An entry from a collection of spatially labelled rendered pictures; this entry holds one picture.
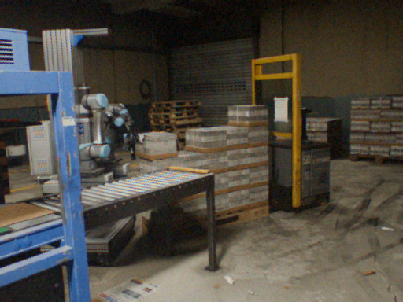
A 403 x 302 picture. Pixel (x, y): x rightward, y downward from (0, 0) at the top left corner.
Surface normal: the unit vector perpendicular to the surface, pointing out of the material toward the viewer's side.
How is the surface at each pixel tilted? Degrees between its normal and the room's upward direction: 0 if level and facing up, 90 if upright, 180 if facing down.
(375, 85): 90
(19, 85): 90
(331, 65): 90
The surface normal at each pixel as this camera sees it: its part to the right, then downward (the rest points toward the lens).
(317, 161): 0.55, 0.11
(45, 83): 0.78, 0.07
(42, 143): -0.11, 0.16
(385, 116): -0.65, 0.13
